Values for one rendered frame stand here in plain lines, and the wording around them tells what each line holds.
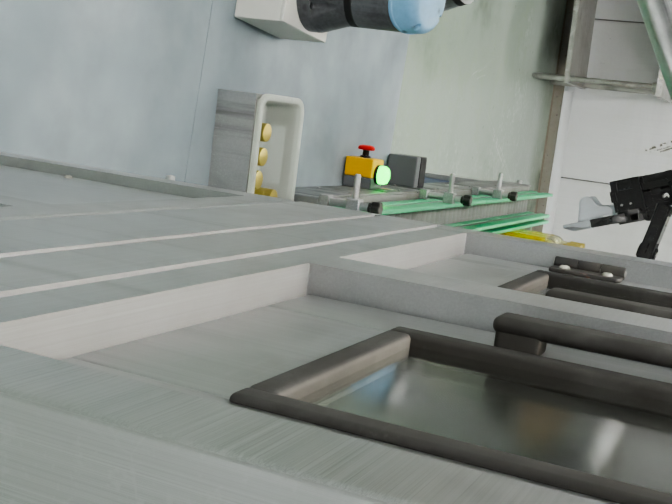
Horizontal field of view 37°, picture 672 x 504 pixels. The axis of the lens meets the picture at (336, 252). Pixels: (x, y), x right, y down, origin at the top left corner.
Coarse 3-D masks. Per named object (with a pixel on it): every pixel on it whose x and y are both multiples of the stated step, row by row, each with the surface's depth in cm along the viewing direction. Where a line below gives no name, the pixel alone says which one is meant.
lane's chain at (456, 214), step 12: (480, 204) 300; (492, 204) 313; (504, 204) 327; (516, 204) 342; (396, 216) 235; (408, 216) 243; (420, 216) 251; (432, 216) 260; (444, 216) 270; (456, 216) 280; (468, 216) 291; (480, 216) 303; (492, 216) 316
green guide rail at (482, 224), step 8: (496, 216) 317; (504, 216) 321; (512, 216) 327; (520, 216) 333; (528, 216) 333; (536, 216) 338; (544, 216) 346; (448, 224) 270; (456, 224) 273; (464, 224) 278; (472, 224) 282; (480, 224) 282; (488, 224) 285; (496, 224) 288; (504, 224) 296; (512, 224) 306
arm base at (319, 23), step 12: (300, 0) 178; (312, 0) 178; (324, 0) 177; (336, 0) 176; (348, 0) 176; (300, 12) 179; (312, 12) 179; (324, 12) 178; (336, 12) 178; (348, 12) 177; (312, 24) 181; (324, 24) 181; (336, 24) 181; (348, 24) 180
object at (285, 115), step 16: (272, 96) 178; (256, 112) 175; (272, 112) 191; (288, 112) 190; (256, 128) 175; (272, 128) 192; (288, 128) 191; (256, 144) 176; (272, 144) 192; (288, 144) 191; (256, 160) 176; (272, 160) 192; (288, 160) 191; (272, 176) 193; (288, 176) 192; (288, 192) 192
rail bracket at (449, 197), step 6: (450, 174) 245; (450, 180) 245; (450, 186) 245; (420, 192) 247; (426, 192) 247; (432, 192) 247; (444, 192) 245; (450, 192) 245; (420, 198) 247; (426, 198) 247; (432, 198) 247; (438, 198) 246; (444, 198) 245; (450, 198) 244; (456, 198) 244; (462, 198) 243; (468, 198) 243; (468, 204) 243
